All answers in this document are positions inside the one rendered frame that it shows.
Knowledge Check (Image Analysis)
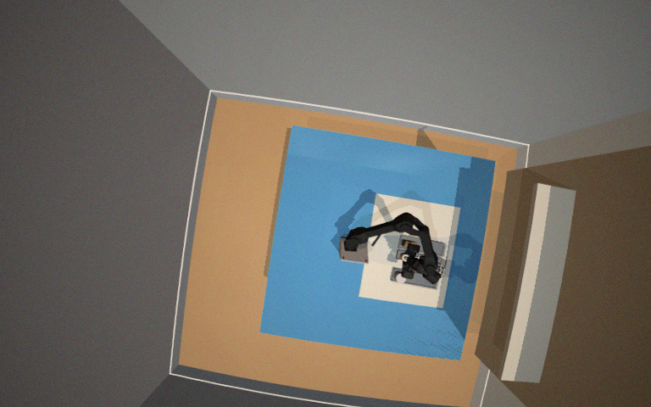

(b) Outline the grey cylinder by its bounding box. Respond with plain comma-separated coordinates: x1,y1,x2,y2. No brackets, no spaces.
394,271,406,283

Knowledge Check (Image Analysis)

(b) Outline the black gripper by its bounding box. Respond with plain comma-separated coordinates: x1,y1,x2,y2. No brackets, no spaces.
401,243,420,279

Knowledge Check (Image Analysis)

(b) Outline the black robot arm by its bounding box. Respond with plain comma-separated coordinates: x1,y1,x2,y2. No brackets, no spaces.
344,213,442,284

